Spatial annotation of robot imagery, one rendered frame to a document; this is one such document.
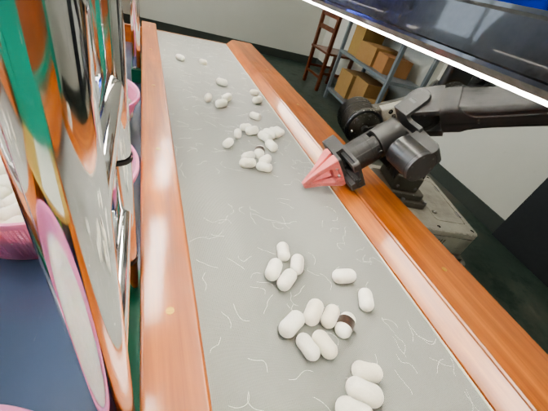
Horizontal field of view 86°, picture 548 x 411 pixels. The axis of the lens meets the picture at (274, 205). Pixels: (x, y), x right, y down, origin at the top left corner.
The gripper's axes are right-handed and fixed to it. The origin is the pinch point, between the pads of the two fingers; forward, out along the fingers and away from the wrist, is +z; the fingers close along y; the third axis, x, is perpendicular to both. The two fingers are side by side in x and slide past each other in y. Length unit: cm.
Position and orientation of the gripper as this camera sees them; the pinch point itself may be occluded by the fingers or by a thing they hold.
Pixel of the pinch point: (307, 183)
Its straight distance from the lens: 56.8
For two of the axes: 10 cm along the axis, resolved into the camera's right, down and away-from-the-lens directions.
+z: -8.7, 5.0, 0.7
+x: 3.9, 5.8, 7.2
